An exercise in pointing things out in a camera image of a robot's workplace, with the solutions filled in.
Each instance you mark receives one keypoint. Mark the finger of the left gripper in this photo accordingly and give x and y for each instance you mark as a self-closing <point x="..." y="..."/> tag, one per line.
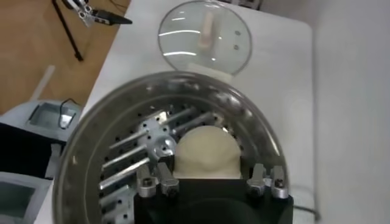
<point x="109" y="17"/>

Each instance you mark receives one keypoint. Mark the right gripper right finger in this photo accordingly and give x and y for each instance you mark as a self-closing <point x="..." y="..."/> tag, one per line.
<point x="278" y="182"/>

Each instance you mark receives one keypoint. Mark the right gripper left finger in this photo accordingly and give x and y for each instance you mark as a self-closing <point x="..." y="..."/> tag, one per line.
<point x="167" y="179"/>

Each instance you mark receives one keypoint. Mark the white steamed baozi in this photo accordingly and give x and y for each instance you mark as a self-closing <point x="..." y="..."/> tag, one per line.
<point x="207" y="152"/>

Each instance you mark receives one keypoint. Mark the stainless perforated steamer basket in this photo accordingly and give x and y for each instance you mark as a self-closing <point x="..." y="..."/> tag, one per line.
<point x="91" y="146"/>

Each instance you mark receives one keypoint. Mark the glass pot lid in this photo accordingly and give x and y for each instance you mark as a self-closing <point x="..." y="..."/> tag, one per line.
<point x="182" y="39"/>

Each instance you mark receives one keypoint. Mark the white bar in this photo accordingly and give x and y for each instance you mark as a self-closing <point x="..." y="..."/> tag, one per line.
<point x="44" y="82"/>

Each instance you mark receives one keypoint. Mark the grey equipment box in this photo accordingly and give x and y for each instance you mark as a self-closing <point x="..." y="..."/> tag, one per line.
<point x="15" y="118"/>

